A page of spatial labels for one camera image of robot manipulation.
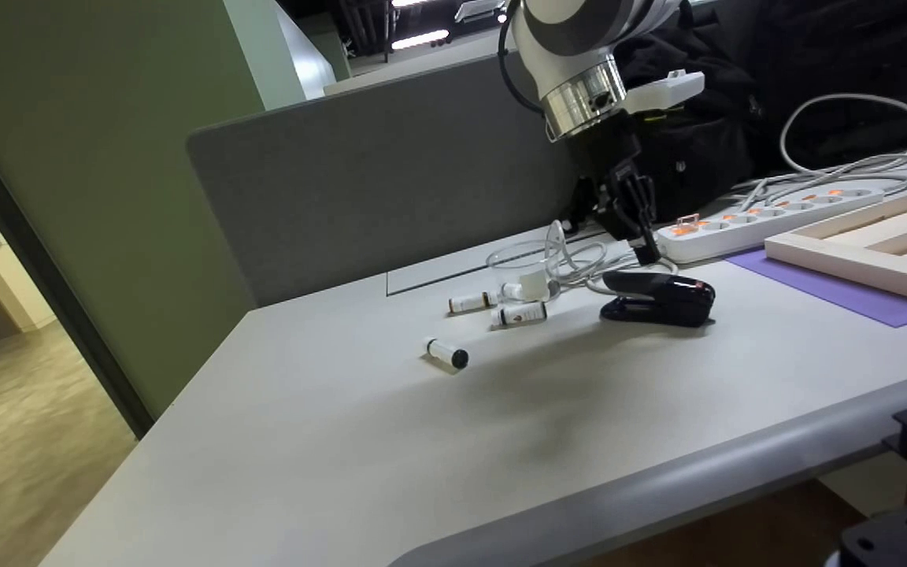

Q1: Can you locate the grey desk divider panel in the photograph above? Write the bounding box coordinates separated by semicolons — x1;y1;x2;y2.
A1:
187;50;582;309

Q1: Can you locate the black stapler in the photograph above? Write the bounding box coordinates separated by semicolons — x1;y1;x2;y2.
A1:
600;269;716;328

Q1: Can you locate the clear plastic cup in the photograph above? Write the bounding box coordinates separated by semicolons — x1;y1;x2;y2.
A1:
487;240;561;305

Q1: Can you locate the white charger plug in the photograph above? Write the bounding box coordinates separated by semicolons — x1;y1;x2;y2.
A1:
501;271;553;303

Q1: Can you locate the ceiling light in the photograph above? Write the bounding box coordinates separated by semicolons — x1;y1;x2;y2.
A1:
390;29;451;51

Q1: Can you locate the white cable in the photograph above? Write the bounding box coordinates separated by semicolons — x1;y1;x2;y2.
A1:
544;220;679;297

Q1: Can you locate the bundle of grey cables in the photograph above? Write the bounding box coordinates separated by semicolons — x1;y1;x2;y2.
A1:
735;93;907;212

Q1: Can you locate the white power strip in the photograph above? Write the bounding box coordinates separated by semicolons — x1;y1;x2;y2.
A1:
655;186;889;265

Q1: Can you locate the small white bottle black cap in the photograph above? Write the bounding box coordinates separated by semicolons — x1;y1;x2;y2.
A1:
424;337;471;372

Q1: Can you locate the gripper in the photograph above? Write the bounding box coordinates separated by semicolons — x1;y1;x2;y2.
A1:
565;110;664;266

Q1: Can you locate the flat white cardboard box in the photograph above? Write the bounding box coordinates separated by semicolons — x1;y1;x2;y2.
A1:
764;187;907;301

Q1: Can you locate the black backpack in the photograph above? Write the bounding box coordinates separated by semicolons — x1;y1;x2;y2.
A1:
616;0;907;224

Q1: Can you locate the purple paper sheet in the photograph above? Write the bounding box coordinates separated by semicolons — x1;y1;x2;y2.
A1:
725;247;907;328

